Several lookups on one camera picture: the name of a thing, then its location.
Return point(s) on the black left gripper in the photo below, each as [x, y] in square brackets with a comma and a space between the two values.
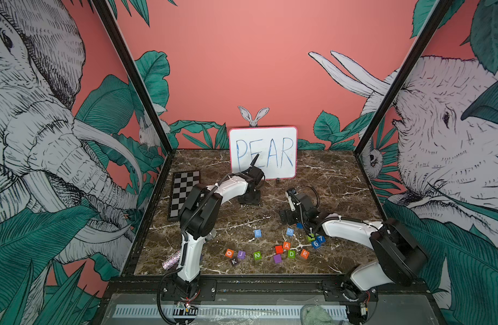
[256, 201]

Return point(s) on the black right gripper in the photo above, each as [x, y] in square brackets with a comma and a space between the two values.
[288, 213]

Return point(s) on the orange A block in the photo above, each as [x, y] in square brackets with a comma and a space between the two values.
[286, 246]

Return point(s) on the orange R block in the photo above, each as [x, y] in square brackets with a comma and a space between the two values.
[305, 254]

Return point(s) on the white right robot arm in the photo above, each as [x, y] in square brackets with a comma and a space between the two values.
[399, 256]

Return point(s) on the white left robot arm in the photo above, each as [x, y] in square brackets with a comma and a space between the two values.
[200, 211]

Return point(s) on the blue 7 block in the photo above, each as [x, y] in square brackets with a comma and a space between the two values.
[321, 239]

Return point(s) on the blue 6 block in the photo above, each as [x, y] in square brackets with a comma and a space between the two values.
[315, 244]

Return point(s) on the pink framed whiteboard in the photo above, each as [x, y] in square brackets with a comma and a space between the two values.
[271, 149]

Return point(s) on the red block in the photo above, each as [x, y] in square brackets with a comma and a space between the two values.
[279, 249]

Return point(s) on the green 2 block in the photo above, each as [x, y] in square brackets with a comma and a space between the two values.
[257, 256]

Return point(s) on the black white checkerboard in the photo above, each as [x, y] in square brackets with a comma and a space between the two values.
[182, 184]

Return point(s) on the orange O block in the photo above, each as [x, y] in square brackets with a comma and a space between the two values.
[230, 253]

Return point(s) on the green cloth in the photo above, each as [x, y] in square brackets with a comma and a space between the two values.
[316, 315]

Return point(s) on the glitter toy microphone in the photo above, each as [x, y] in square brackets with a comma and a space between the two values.
[174, 259]

